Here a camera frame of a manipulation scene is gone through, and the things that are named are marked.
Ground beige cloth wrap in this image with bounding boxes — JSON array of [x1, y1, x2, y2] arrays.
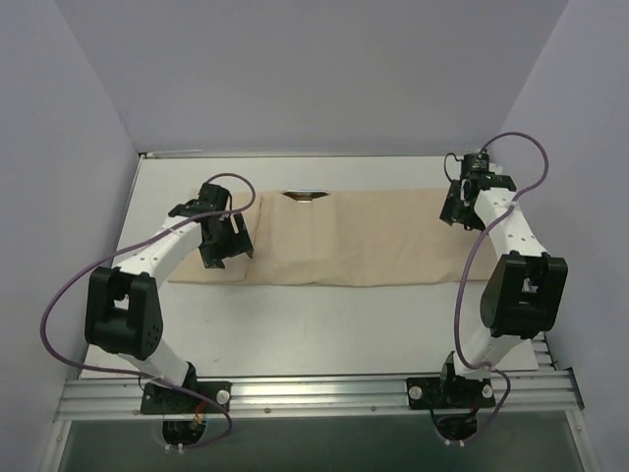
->
[[169, 189, 478, 287]]

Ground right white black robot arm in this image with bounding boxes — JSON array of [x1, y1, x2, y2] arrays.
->
[[436, 150, 568, 406]]

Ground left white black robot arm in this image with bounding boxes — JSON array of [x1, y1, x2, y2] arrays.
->
[[85, 180, 254, 412]]

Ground steel instrument tray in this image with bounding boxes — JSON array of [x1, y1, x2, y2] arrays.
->
[[281, 190, 330, 204]]

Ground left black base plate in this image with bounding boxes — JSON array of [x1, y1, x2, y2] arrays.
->
[[140, 381, 232, 415]]

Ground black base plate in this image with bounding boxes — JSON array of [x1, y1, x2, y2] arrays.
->
[[140, 381, 232, 415], [405, 376, 496, 410]]

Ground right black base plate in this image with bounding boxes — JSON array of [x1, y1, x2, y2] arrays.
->
[[405, 376, 496, 410]]

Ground aluminium right side rail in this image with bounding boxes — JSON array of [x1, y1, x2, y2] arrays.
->
[[472, 149, 561, 375]]

